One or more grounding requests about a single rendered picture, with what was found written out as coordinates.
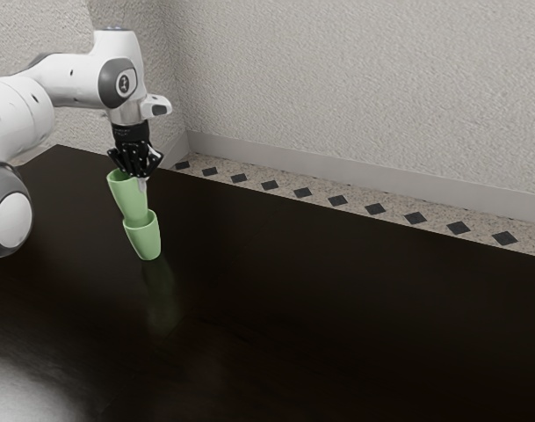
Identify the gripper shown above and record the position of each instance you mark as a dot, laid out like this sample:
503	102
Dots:
131	149

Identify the pale green cup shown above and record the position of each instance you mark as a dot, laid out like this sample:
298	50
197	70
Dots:
146	242
128	198

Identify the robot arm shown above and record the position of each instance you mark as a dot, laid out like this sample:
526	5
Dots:
74	83

